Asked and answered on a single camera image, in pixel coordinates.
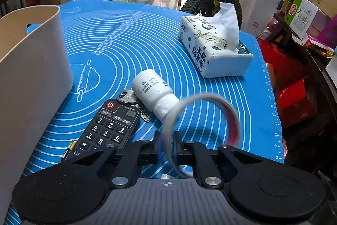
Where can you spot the yellow oil bottle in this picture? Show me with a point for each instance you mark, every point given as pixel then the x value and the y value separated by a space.
pixel 286 7

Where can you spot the green white carton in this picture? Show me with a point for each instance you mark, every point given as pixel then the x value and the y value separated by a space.
pixel 302 14

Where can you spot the printed white tissue pack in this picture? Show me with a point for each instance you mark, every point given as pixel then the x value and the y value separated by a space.
pixel 210 56

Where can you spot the black remote control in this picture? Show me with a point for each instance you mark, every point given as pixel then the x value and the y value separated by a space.
pixel 105 127

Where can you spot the beige plastic basket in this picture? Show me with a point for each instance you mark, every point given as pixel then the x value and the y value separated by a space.
pixel 31 82

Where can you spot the silver keys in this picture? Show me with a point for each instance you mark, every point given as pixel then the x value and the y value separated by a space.
pixel 126 97

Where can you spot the clear tape roll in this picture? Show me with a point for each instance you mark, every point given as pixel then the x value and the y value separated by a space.
pixel 235 130

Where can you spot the red boxes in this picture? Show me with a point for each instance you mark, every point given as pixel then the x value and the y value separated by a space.
pixel 287 69

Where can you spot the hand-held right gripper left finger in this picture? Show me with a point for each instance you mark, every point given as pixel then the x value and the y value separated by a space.
pixel 159 147

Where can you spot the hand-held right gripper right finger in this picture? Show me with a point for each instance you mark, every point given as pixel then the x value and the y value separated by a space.
pixel 175 150

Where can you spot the blue silicone baking mat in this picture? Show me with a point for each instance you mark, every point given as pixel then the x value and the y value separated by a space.
pixel 158 37

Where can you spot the white pill bottle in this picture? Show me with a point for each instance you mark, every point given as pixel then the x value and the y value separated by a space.
pixel 150 88

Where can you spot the black gold battery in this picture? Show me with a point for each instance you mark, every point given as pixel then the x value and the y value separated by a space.
pixel 67 152

